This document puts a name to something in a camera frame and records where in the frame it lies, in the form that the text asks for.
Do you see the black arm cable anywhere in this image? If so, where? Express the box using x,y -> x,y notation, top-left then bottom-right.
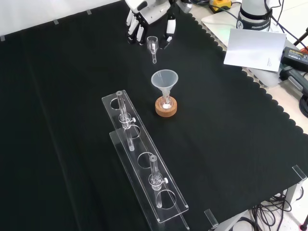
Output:
263,0 -> 308,50

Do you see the black and green tool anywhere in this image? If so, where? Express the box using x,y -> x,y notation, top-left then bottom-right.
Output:
280,67 -> 308,97

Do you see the pale board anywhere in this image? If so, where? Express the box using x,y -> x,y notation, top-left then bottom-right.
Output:
200,11 -> 282,88

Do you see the clear acrylic funnel stand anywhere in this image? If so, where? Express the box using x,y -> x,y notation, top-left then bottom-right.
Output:
101,90 -> 190,231

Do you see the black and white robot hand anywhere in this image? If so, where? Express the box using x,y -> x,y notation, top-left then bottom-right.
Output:
124,0 -> 178,50

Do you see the black power adapter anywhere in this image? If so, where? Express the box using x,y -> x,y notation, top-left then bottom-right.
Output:
281,46 -> 308,71

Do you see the clear cloth clamp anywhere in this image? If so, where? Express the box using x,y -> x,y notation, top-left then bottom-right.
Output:
204,208 -> 219,229
292,165 -> 308,180

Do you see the cork ring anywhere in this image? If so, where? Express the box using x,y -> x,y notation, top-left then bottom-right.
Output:
154,96 -> 178,118

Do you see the black cable bundle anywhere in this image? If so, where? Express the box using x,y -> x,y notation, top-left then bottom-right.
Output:
249,192 -> 308,231

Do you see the white paper card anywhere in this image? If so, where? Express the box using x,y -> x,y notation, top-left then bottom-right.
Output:
223,28 -> 287,73

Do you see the yellow stop button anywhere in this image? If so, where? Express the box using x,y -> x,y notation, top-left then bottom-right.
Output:
211,0 -> 232,12

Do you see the clear plastic funnel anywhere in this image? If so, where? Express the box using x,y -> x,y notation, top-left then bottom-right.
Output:
151,69 -> 179,107

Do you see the small round-bottom glass flask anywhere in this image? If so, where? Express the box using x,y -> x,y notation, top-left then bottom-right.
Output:
160,95 -> 174,109

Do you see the black cloth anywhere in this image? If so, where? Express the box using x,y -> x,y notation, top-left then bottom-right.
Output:
0,0 -> 308,231

